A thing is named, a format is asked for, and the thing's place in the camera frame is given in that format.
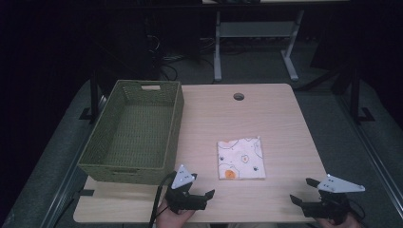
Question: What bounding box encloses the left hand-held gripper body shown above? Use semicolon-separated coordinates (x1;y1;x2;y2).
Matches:
163;163;209;214

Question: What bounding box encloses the black stand post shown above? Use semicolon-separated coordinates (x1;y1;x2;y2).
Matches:
347;67;376;125
78;68;103;124

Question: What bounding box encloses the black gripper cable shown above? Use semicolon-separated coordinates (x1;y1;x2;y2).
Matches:
148;171;177;228
347;197;368;221

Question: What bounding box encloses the green woven basket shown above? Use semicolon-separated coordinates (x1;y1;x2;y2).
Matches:
77;79;185;186

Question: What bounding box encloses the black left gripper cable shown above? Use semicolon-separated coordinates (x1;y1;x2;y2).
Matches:
148;171;177;228

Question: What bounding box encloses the tangle of floor cables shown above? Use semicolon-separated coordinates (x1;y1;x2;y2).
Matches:
146;34;217;82

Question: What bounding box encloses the person's right hand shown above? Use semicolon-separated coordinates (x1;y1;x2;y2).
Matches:
317;212;365;228

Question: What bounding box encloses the person's left hand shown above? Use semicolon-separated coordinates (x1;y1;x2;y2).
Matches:
155;199;196;228

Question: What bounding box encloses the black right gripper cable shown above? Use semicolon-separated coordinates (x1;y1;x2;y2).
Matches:
347;197;368;221

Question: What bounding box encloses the black tape strip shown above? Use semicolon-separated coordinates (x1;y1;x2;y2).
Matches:
77;188;96;198

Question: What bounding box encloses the grey metal desk frame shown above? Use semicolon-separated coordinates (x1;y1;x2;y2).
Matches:
213;9;306;83

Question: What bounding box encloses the folded white patterned cloth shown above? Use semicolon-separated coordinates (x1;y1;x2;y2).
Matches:
216;136;267;181

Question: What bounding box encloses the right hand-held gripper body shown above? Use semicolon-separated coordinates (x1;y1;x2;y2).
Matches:
301;173;366;223

